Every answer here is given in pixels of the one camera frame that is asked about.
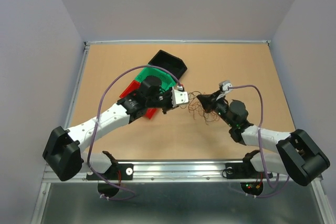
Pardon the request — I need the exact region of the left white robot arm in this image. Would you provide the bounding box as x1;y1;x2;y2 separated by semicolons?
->
43;76;188;182

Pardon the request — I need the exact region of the wire bundle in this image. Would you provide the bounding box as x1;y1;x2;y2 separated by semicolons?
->
181;90;224;124

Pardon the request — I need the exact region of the aluminium left rail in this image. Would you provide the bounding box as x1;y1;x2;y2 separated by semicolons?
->
63;42;90;130

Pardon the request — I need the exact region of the black plastic bin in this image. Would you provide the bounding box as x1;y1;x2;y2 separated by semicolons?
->
148;50;187;80

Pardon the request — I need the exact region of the aluminium rail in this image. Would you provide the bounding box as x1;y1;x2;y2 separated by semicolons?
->
92;158;266;184
63;42;90;130
84;39;271;46

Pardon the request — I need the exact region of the aluminium front rail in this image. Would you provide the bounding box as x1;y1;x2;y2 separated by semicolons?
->
92;158;266;184

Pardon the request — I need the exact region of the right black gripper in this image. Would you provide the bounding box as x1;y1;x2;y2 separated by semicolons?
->
198;89;235;127

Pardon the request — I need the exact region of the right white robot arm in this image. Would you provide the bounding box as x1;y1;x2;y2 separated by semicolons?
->
197;92;330;186

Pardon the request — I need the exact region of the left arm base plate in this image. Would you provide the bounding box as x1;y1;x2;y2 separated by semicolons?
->
94;163;134;181

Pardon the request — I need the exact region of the green plastic bin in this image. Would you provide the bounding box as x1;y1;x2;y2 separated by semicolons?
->
135;67;176;91

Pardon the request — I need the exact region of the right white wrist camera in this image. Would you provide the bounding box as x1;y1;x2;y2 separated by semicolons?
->
216;80;233;100

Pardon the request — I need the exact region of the red plastic bin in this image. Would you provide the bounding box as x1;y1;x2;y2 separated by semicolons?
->
119;80;157;120

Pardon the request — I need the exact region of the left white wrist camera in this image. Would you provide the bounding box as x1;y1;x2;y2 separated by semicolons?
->
172;85;189;108

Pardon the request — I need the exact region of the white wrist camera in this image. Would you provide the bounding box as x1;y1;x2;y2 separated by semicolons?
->
216;80;233;100
172;85;189;108

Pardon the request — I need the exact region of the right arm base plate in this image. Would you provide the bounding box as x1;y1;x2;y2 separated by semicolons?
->
222;150;265;179

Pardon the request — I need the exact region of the aluminium back rail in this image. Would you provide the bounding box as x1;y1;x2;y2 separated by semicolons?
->
84;39;271;46

